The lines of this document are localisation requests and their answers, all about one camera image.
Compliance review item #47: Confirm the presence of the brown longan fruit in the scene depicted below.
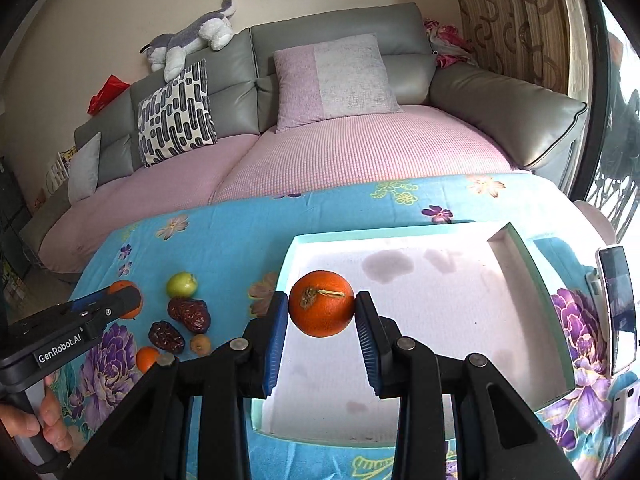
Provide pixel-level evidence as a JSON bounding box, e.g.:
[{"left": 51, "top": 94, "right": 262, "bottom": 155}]
[{"left": 190, "top": 334, "right": 213, "bottom": 358}]

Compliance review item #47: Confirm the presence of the dark red date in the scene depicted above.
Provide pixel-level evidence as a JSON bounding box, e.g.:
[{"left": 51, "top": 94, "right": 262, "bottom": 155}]
[
  {"left": 148, "top": 321, "right": 186, "bottom": 354},
  {"left": 167, "top": 297, "right": 210, "bottom": 335}
]

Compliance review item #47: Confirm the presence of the small orange tangerine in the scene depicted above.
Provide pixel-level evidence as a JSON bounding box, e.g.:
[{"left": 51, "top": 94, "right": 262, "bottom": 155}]
[{"left": 136, "top": 347, "right": 160, "bottom": 374}]

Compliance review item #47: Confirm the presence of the green jujube fruit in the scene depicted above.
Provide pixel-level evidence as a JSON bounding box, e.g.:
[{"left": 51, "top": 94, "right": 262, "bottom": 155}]
[{"left": 166, "top": 272, "right": 198, "bottom": 298}]

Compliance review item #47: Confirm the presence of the large orange tangerine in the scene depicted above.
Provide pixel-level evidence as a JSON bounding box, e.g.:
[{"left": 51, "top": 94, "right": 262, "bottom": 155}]
[{"left": 288, "top": 270, "right": 355, "bottom": 338}]

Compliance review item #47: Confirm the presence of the person left hand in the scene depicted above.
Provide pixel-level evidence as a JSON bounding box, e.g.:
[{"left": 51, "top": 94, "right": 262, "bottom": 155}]
[{"left": 0, "top": 375, "right": 73, "bottom": 452}]

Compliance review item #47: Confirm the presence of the white tray teal rim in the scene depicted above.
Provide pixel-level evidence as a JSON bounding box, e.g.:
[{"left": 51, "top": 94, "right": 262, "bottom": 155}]
[{"left": 252, "top": 222, "right": 575, "bottom": 448}]

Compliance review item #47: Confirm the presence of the blue floral tablecloth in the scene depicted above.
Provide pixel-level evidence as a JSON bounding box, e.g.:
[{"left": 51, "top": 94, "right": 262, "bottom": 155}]
[{"left": 53, "top": 171, "right": 612, "bottom": 479}]

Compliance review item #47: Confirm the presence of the grey small cushion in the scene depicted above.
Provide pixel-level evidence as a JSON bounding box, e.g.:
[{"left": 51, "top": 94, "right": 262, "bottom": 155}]
[{"left": 67, "top": 132, "right": 101, "bottom": 205}]

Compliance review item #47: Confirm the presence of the white magazine rack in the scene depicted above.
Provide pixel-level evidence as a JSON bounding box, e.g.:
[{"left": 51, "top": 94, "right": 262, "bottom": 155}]
[{"left": 44, "top": 146, "right": 77, "bottom": 195}]

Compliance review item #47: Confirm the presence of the black white patterned cushion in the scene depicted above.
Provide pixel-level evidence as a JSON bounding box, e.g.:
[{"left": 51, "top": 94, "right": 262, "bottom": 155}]
[{"left": 138, "top": 60, "right": 217, "bottom": 167}]

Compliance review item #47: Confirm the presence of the red bag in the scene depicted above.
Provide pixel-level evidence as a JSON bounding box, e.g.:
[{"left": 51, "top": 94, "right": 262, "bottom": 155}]
[{"left": 87, "top": 75, "right": 130, "bottom": 116}]

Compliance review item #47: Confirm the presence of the smartphone on stand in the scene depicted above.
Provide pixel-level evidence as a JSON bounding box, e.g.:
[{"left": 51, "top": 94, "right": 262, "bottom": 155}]
[{"left": 596, "top": 245, "right": 638, "bottom": 376}]

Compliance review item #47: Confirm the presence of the pink sofa cover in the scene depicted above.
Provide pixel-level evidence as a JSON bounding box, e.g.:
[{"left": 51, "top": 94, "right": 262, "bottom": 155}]
[{"left": 38, "top": 105, "right": 513, "bottom": 274}]

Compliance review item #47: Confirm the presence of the grey white plush cat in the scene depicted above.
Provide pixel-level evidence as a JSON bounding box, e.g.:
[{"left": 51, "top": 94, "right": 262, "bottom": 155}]
[{"left": 139, "top": 0, "right": 235, "bottom": 82}]

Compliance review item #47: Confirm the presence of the grey leather sofa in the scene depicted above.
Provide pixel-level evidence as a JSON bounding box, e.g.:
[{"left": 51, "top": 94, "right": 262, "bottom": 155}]
[{"left": 20, "top": 3, "right": 588, "bottom": 278}]

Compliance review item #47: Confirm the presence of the pink grey cushion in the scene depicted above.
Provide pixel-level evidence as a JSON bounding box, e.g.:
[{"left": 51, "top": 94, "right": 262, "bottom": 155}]
[{"left": 273, "top": 34, "right": 400, "bottom": 132}]

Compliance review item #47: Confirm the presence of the pink floral cloth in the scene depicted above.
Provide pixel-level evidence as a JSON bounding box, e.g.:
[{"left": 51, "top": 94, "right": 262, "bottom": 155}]
[{"left": 424, "top": 20, "right": 477, "bottom": 70}]

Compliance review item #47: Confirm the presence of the brown patterned curtain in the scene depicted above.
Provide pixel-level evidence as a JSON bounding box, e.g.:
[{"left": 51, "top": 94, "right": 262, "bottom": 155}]
[{"left": 458, "top": 0, "right": 592, "bottom": 102}]

